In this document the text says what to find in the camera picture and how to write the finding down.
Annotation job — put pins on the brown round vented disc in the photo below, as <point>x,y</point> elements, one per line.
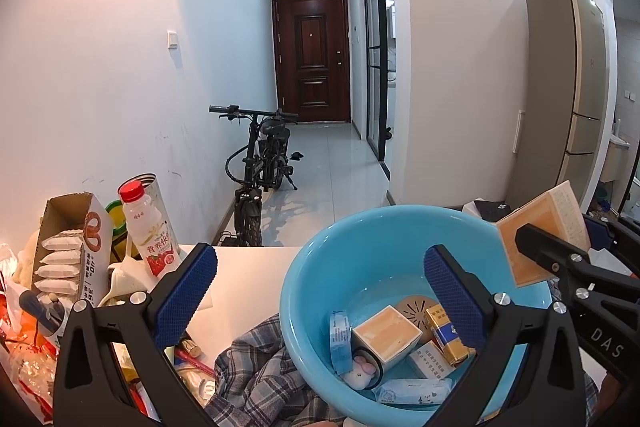
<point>414,308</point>

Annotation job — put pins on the gold blue cigarette pack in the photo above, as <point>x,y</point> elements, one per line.
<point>440,329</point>

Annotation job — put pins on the red cap yogurt bottle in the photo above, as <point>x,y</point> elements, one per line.
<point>149,230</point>

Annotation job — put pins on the gold tall refrigerator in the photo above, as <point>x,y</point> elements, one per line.
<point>565,99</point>

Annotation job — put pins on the pretzel snack cardboard box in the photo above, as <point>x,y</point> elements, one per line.
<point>73,249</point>

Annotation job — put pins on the black folding electric bike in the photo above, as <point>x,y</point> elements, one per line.
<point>258,167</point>

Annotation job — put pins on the white box on floor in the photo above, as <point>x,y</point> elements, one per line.
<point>487,210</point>

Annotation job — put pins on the dark cap small bottle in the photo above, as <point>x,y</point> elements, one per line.
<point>49,315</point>

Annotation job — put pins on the blue tissue pack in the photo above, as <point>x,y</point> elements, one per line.
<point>414,391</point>

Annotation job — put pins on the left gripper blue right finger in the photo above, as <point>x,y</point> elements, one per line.
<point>526,370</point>

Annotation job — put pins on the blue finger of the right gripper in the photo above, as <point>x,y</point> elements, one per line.
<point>572,268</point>
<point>620,241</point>

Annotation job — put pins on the black framed glass door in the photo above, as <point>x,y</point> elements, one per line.
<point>377,71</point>

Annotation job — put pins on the white wall switch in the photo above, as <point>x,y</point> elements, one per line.
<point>172,40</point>

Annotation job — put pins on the tan square box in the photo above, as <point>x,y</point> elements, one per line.
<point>388,335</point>

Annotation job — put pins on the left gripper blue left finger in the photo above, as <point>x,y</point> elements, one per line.
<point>89,388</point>

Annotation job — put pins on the dark red entrance door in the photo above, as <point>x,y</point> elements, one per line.
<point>311,55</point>

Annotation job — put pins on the blue tape roll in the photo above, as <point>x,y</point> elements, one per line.
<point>340,342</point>

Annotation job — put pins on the tan book box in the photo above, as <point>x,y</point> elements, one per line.
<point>556,212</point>

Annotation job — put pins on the plaid blue grey cloth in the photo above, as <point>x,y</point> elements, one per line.
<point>258,385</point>

